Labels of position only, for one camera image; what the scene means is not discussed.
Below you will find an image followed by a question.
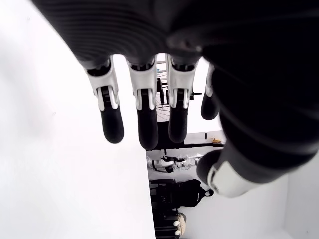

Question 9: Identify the white shelf black frame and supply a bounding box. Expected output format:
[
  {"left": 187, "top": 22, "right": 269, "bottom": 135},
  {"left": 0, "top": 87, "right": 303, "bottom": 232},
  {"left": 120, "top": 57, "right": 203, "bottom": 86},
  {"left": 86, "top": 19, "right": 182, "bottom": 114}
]
[{"left": 185, "top": 130, "right": 226, "bottom": 150}]

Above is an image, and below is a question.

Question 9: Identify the black backpack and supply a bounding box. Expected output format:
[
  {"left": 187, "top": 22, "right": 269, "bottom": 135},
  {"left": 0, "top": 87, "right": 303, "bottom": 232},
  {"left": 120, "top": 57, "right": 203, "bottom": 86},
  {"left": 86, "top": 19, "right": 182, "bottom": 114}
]
[{"left": 175, "top": 179, "right": 215, "bottom": 208}]

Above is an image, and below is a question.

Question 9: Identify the black equipment case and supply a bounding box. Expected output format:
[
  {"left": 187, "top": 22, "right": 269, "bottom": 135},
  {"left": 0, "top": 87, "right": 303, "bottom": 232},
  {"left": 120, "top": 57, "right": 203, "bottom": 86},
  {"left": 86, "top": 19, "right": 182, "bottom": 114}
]
[{"left": 149, "top": 179, "right": 179, "bottom": 239}]

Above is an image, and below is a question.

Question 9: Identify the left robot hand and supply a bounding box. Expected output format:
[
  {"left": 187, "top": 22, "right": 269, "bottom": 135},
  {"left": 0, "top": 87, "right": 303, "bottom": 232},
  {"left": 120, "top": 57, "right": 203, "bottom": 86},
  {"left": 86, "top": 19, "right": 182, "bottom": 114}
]
[{"left": 29, "top": 0, "right": 319, "bottom": 199}]

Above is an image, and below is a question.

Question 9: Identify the silver humanoid robot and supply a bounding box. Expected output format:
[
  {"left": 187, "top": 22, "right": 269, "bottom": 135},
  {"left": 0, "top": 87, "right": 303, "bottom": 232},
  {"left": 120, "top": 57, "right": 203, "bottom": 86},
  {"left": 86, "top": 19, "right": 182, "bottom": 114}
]
[{"left": 147, "top": 153, "right": 204, "bottom": 174}]

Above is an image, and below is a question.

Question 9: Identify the metal rack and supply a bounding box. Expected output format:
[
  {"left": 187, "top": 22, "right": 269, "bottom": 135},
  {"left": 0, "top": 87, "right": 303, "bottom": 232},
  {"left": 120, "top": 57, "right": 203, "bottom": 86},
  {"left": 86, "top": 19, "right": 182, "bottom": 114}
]
[{"left": 155, "top": 53, "right": 172, "bottom": 124}]

